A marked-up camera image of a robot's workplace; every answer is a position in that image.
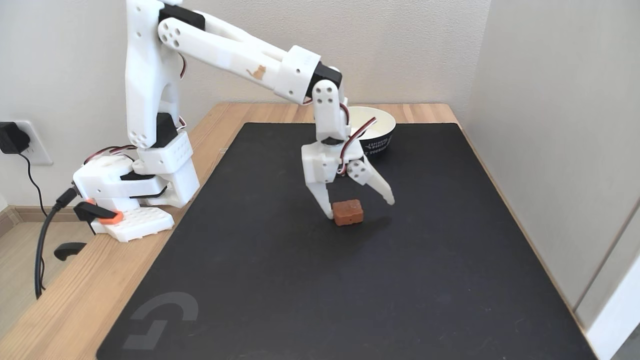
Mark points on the brown brick toy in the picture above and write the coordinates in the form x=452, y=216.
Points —
x=348, y=212

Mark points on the white paper bowl navy band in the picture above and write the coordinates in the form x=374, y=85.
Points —
x=382, y=132

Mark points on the black desk mat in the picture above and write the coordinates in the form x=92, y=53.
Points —
x=350, y=280

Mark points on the black orange table clamp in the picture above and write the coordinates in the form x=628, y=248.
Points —
x=108, y=218

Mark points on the wooden baseboard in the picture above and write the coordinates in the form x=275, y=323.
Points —
x=30, y=214

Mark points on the black power adapter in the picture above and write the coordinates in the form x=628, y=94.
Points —
x=10, y=138

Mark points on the white door frame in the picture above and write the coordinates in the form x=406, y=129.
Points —
x=617, y=320

